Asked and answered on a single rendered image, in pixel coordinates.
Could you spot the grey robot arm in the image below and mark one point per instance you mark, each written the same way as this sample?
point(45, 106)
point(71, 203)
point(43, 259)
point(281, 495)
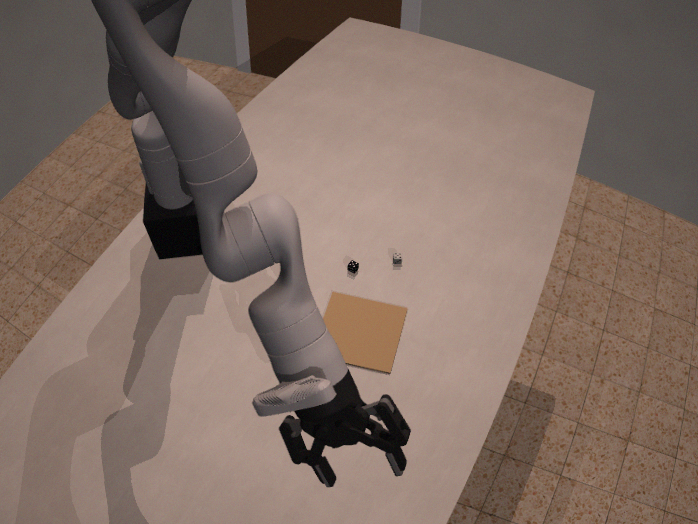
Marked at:
point(210, 146)

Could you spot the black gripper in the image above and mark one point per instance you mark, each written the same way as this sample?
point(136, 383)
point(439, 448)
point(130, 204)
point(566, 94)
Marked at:
point(347, 427)

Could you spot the tan square mat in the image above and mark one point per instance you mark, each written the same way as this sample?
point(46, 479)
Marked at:
point(366, 332)

